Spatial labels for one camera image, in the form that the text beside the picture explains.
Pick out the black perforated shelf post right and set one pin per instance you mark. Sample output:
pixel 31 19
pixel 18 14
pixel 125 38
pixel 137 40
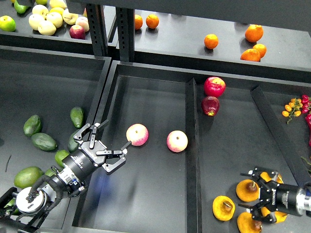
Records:
pixel 126 30

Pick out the dark avocado lying flat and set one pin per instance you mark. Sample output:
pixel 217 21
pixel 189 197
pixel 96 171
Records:
pixel 43 141

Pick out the bright red apple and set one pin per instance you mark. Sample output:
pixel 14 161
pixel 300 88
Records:
pixel 214 86

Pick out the dark red apple on shelf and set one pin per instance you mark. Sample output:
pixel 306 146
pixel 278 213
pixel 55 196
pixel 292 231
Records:
pixel 77 32

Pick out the yellow lemon on shelf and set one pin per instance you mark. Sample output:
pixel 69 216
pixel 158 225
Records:
pixel 57 10

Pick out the small orange right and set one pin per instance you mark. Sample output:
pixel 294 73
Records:
pixel 261 48

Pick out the pale yellow pear front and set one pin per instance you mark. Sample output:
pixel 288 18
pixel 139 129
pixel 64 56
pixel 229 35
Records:
pixel 46 28

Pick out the black perforated shelf post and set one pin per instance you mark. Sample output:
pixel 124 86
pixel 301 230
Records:
pixel 126 30
pixel 97 31

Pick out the pink peach on shelf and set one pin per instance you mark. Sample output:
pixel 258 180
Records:
pixel 83 22

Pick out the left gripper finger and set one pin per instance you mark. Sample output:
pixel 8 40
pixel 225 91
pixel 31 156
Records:
pixel 92 130
pixel 113 159

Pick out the green avocado bottom left corner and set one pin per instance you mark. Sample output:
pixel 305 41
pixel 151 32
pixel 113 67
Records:
pixel 11 205

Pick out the pale yellow pear middle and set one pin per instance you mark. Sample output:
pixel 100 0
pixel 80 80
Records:
pixel 55 18

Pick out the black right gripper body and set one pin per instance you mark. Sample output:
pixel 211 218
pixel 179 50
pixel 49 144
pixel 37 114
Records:
pixel 280 197

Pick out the dark avocado far left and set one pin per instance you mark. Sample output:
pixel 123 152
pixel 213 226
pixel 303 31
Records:
pixel 32 126

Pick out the yellow pear bottom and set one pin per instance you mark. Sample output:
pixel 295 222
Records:
pixel 247 225

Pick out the pale yellow pear left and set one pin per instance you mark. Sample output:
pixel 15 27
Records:
pixel 34 21

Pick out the black tray divider middle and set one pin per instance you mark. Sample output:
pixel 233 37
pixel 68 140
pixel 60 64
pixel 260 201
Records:
pixel 193 187

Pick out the pink apple right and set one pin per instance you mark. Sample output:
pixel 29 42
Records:
pixel 177 141

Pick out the dark avocado by tray edge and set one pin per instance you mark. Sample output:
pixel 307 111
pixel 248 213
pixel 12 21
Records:
pixel 72 145

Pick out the orange behind post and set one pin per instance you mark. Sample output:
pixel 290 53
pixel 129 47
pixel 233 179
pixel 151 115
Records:
pixel 138 22

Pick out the dark avocado top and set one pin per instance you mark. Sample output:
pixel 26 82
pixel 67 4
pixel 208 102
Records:
pixel 77 116

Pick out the red chili peppers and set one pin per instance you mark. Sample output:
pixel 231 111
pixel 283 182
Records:
pixel 306 109

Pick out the pink apple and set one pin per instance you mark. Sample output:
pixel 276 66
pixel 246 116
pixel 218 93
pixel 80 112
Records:
pixel 137 134
pixel 177 141

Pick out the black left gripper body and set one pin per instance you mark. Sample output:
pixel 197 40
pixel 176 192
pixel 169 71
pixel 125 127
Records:
pixel 84 161

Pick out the black perforated shelf post left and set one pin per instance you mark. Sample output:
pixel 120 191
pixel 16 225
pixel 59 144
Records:
pixel 97 31

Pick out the pink apple left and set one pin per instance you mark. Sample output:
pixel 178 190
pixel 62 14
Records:
pixel 137 134

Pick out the black large right tray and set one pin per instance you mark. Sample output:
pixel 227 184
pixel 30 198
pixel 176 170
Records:
pixel 148 194

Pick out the light green avocado large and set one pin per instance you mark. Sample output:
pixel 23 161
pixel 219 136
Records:
pixel 27 176

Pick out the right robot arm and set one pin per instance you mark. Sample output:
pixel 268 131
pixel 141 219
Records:
pixel 304 205

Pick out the orange front right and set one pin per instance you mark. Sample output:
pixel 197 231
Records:
pixel 251 55

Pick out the pale yellow pear right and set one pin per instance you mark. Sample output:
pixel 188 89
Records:
pixel 69 18

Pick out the orange cherry tomato bunch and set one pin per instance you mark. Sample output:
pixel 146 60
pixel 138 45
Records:
pixel 292 109

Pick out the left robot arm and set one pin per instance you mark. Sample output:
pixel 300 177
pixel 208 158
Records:
pixel 38 200

